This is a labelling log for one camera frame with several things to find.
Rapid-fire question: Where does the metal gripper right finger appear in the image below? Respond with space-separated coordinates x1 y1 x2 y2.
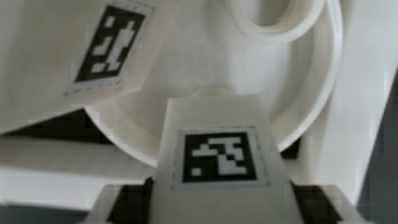
291 183 371 224

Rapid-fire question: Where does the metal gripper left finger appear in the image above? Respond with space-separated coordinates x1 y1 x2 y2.
78 178 155 224

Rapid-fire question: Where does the white stool leg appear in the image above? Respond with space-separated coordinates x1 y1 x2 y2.
0 0 183 134
149 95 304 224

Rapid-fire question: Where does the white L-shaped fence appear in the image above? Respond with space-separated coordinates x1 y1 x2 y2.
0 0 398 210

